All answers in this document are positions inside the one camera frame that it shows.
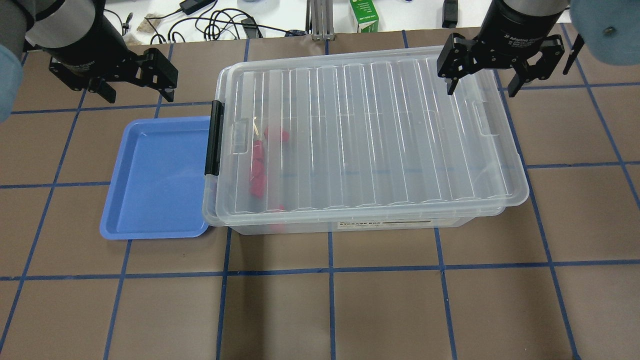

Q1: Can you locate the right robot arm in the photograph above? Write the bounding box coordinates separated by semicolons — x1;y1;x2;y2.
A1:
436;0;640;97

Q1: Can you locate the black cable bundle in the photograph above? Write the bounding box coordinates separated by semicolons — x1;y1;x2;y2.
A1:
145;7;306;43

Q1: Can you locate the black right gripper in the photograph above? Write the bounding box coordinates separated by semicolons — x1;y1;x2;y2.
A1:
437;0;566;98

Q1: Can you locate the black power adapter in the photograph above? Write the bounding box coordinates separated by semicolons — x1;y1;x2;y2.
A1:
179;0;217;15

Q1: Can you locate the green white carton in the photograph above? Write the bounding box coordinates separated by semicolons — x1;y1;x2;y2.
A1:
348;0;380;34

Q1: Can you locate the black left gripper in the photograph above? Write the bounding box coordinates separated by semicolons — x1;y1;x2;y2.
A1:
38;13;179;104

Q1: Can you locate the red block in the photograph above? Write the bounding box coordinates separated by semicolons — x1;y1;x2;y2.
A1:
250;158;266;179
249;174;266;199
252;140;265;162
263;127;290;143

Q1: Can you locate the aluminium frame post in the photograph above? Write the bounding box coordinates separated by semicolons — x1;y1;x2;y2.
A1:
306;0;335;41

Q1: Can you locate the clear plastic storage box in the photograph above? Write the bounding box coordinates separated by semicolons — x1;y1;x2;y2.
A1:
202;46;530;236

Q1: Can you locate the blue plastic tray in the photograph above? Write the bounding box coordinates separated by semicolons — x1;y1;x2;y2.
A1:
99;116;210;240

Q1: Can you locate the black box latch handle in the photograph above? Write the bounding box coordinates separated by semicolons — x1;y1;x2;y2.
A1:
204;100;225;176

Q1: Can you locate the clear plastic box lid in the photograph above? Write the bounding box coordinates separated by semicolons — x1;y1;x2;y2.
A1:
202;46;530;227

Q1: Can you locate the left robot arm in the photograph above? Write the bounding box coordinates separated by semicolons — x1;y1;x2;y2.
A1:
0;0;179;121

